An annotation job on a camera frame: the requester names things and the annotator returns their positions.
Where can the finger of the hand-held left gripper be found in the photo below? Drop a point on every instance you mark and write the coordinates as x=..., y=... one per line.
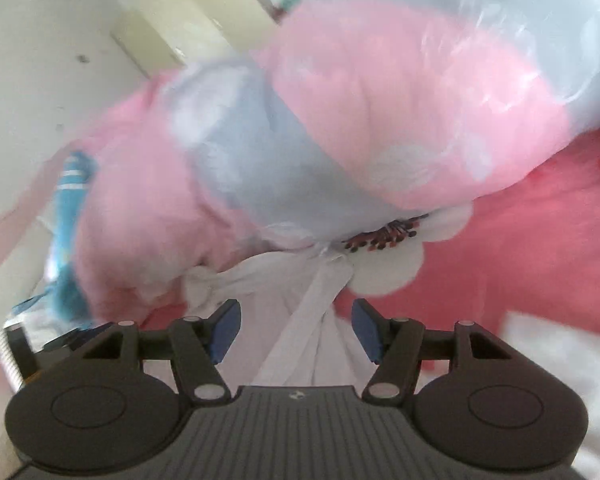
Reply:
x=62, y=342

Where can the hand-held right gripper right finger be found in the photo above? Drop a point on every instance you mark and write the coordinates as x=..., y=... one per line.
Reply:
x=365, y=330

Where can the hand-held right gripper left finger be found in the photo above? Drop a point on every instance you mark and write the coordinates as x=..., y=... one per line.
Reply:
x=227, y=330

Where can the white shirt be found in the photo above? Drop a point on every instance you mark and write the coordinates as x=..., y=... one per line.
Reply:
x=300, y=320

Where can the blue quilt with bow print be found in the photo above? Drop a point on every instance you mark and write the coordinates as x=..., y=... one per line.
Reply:
x=67, y=210

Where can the pink floral bed blanket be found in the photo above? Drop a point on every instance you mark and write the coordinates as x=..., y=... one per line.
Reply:
x=505, y=260

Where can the pink and grey floral quilt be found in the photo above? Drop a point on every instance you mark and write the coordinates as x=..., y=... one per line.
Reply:
x=380, y=110

